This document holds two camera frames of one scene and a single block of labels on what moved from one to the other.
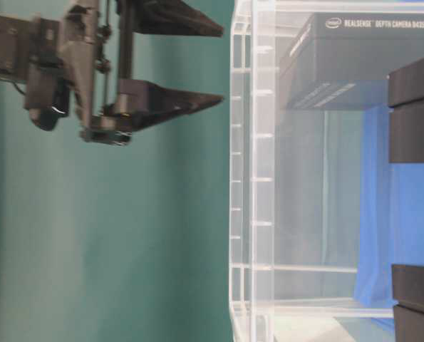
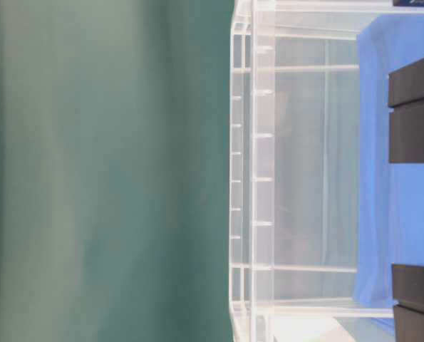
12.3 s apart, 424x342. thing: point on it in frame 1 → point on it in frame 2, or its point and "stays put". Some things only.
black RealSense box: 416,288 stays put
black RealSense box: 414,112 stays put
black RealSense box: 343,60 → 416,3
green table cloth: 97,242 stays put
